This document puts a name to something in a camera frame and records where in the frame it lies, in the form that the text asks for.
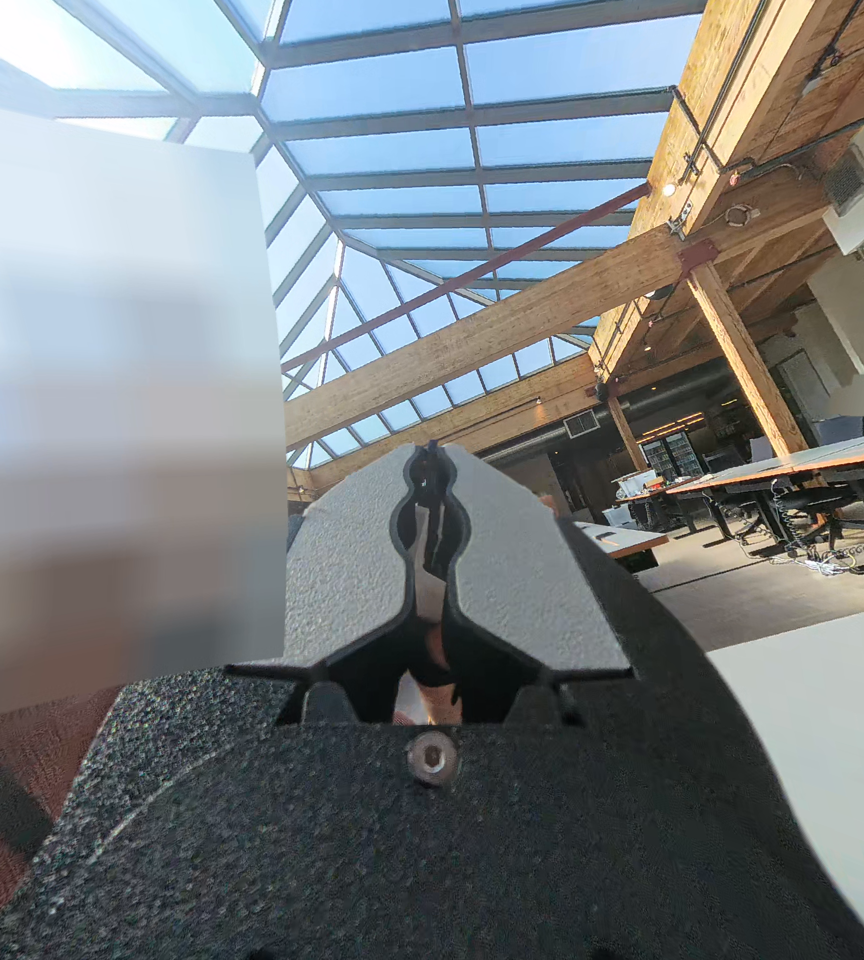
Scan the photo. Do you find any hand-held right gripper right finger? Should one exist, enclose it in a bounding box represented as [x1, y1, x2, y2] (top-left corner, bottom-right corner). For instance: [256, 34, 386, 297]
[444, 443, 634, 676]

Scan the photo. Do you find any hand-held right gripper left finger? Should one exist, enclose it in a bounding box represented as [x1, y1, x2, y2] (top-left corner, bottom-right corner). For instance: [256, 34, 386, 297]
[285, 444, 418, 669]

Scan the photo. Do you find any small red black lego assembly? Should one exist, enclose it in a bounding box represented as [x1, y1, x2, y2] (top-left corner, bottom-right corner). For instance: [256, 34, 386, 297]
[410, 446, 455, 499]

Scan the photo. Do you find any grey top office desk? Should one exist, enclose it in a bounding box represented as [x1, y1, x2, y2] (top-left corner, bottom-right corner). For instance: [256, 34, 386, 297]
[575, 519, 670, 574]

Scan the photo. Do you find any wooden roof beam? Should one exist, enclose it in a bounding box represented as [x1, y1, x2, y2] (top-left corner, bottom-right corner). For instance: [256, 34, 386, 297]
[305, 353, 601, 489]

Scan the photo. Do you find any light wooden beam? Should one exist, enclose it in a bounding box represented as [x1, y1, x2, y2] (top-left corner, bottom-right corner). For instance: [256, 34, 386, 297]
[282, 225, 691, 451]

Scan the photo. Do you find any long wood edged desk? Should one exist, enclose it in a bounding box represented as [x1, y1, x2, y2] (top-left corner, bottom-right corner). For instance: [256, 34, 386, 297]
[665, 428, 864, 579]

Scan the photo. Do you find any red steel tie rod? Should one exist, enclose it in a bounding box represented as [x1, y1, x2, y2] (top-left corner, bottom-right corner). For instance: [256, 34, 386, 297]
[282, 180, 655, 376]

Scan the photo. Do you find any glass skylight roof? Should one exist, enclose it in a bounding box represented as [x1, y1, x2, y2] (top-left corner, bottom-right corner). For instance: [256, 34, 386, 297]
[0, 0, 710, 469]

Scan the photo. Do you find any wooden support post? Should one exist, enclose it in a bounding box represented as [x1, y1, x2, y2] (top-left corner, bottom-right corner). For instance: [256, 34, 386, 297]
[684, 263, 811, 459]

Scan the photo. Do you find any red metal bracket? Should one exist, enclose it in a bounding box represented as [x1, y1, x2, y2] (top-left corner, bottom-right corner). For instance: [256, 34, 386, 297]
[678, 233, 721, 274]

